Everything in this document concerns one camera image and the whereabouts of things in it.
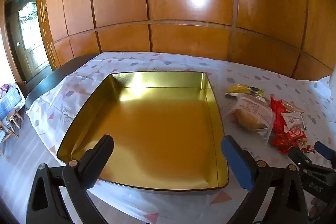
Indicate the clear cake packet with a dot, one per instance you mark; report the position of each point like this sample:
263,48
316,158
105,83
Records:
249,113

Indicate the wooden wardrobe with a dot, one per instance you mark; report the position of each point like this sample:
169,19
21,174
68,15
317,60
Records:
183,37

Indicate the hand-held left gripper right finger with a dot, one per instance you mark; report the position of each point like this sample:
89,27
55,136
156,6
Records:
236,161

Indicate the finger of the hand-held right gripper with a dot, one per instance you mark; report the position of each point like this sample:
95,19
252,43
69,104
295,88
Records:
325,150
299,157

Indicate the wooden glass door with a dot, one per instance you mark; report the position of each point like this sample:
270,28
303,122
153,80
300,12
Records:
29,35

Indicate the blue plaid sofa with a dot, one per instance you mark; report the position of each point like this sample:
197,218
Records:
9,103

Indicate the yellow green snack packet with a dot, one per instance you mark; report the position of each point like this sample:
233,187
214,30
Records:
237,90

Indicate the gold tin box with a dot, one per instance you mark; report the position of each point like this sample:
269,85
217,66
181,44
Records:
157,129

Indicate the wooden stool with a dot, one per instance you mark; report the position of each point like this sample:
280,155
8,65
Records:
14,120

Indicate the patterned white tablecloth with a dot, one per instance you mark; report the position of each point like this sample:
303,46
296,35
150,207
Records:
162,61

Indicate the floral snack packet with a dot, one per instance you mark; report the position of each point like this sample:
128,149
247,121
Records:
294,136

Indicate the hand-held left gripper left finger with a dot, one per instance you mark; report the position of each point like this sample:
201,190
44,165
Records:
106,146

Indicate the red white snack packet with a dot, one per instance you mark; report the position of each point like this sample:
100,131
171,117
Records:
278,115

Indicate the dark table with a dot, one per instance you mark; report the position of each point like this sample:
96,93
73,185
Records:
52,79

